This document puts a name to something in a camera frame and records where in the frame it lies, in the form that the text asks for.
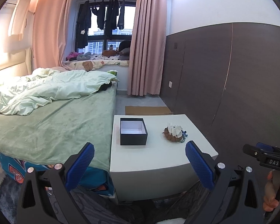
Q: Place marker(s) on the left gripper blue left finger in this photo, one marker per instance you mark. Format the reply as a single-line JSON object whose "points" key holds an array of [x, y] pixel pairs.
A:
{"points": [[77, 164]]}

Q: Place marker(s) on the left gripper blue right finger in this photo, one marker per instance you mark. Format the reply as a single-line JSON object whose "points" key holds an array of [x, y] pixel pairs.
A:
{"points": [[202, 164]]}

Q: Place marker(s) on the black jewelry box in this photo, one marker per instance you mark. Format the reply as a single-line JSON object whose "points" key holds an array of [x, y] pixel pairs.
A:
{"points": [[133, 132]]}

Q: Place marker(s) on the translucent white plastic bag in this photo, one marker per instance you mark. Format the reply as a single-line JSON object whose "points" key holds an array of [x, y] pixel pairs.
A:
{"points": [[175, 130]]}

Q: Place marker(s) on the person's right hand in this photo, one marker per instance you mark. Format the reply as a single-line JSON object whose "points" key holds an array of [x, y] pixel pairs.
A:
{"points": [[270, 202]]}

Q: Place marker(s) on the white bedside table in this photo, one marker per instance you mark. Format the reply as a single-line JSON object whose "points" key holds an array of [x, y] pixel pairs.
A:
{"points": [[159, 168]]}

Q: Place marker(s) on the bed with green blanket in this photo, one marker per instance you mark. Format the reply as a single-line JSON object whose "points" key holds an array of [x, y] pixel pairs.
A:
{"points": [[54, 132]]}

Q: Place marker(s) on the grey shaggy rug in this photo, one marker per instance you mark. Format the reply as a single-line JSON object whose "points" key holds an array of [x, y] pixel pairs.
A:
{"points": [[9, 196]]}

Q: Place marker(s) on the flattened cardboard sheet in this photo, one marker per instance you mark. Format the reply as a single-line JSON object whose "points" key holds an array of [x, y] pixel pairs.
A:
{"points": [[147, 110]]}

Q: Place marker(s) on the pale green duvet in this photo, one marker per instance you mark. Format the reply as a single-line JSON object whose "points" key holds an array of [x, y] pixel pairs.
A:
{"points": [[24, 94]]}

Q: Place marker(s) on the green tissue pack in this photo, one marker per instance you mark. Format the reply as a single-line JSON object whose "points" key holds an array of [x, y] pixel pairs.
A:
{"points": [[114, 72]]}

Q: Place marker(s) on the floral window seat quilt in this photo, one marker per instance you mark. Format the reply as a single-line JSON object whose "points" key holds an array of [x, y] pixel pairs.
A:
{"points": [[90, 62]]}

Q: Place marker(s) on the pink curtain right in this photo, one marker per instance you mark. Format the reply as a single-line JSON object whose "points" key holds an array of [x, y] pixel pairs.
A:
{"points": [[147, 49]]}

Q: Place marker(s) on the pink curtain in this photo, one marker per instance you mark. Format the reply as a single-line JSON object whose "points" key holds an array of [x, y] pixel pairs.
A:
{"points": [[147, 49], [50, 32]]}

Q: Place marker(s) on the hanging dark clothes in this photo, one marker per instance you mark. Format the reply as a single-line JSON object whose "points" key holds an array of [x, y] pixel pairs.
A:
{"points": [[110, 16]]}

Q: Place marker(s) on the pink curtain left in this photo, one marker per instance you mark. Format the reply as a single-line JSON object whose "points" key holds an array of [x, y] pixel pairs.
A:
{"points": [[50, 32]]}

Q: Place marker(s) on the dark wood wall panel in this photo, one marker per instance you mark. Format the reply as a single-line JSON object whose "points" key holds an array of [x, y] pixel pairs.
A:
{"points": [[226, 79]]}

